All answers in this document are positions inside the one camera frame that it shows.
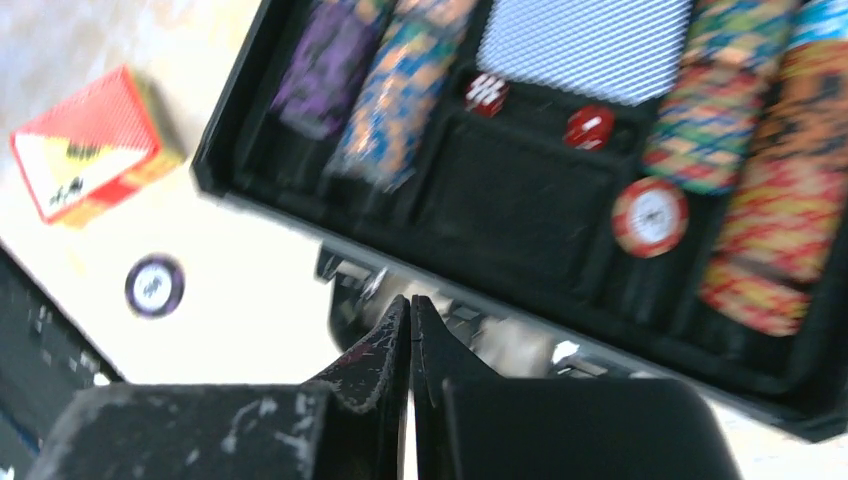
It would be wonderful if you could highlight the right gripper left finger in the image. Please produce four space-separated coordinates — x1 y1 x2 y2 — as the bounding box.
307 295 411 479

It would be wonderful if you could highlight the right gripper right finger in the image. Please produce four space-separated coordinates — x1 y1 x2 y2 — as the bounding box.
410 295 504 479

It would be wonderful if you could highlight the black poker set case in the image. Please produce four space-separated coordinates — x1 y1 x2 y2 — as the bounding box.
192 1 847 443

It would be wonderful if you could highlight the red playing card box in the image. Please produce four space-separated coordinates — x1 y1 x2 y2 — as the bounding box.
10 66 187 229

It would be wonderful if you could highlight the blue tan chip row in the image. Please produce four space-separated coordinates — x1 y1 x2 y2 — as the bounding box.
325 0 477 192

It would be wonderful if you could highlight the purple chip on table left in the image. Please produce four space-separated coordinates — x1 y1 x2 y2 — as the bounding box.
124 254 186 319

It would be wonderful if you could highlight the red white chip in case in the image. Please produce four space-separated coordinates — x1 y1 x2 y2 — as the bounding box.
611 176 689 258

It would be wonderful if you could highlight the red die in case lower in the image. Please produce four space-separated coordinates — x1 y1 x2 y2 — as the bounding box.
464 73 510 118

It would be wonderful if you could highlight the red die in case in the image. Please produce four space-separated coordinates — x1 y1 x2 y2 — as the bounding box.
563 104 615 151
464 73 510 118

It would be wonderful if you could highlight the red die in case upper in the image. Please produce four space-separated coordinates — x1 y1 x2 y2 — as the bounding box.
563 104 615 151

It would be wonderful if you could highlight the purple chip row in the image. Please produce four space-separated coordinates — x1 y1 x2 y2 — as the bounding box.
271 0 395 140

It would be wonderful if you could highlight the blue backed card deck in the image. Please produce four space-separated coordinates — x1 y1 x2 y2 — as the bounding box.
477 0 692 106

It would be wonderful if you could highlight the orange red chip row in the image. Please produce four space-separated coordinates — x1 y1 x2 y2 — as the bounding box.
699 1 847 336

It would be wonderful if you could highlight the green multicolour chip row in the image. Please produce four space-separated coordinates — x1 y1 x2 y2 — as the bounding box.
642 1 799 195

